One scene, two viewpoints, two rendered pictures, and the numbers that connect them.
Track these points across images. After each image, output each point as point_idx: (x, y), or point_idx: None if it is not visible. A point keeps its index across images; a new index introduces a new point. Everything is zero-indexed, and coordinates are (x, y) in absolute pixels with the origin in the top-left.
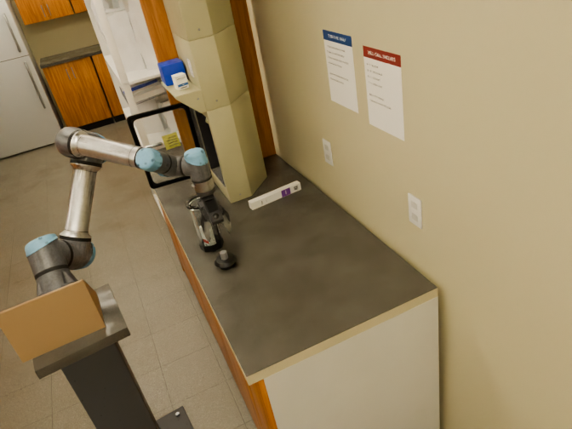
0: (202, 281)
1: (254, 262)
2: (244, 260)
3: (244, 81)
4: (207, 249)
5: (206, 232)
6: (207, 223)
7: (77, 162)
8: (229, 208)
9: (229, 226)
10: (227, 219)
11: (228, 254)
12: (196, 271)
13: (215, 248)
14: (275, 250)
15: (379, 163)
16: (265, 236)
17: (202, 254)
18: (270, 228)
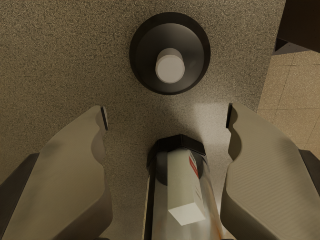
0: (274, 12)
1: (80, 8)
2: (109, 44)
3: None
4: (197, 145)
5: (273, 135)
6: (286, 222)
7: None
8: (110, 234)
9: (73, 125)
10: (27, 181)
11: (151, 76)
12: (262, 76)
13: (175, 139)
14: (2, 32)
15: None
16: (35, 119)
17: (213, 138)
18: (23, 141)
